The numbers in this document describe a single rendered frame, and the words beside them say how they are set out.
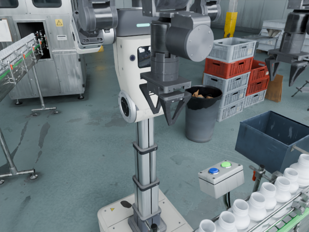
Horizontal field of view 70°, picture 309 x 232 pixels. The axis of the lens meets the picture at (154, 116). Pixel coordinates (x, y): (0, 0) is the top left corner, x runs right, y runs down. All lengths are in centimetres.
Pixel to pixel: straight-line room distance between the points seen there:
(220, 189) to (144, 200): 68
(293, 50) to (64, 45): 357
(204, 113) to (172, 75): 223
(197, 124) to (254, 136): 137
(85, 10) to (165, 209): 143
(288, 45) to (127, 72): 56
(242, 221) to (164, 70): 44
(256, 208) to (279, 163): 77
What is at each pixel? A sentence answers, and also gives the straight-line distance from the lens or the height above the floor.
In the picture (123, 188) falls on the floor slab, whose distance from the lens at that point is 228.
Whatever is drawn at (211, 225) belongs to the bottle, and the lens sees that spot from 61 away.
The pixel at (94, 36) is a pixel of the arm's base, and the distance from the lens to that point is 87.
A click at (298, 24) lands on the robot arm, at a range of 76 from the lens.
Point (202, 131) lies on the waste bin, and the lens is 279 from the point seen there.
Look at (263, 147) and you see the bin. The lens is 145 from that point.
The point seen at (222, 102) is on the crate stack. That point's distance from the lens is 330.
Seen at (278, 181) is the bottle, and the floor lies 116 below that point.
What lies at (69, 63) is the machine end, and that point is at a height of 67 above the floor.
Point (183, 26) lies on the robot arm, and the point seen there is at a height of 159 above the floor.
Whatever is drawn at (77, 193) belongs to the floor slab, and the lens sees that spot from 234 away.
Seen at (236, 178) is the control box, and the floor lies 109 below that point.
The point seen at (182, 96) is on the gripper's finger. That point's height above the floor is 146.
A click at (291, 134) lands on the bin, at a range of 170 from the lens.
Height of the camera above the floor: 163
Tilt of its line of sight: 28 degrees down
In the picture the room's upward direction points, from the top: straight up
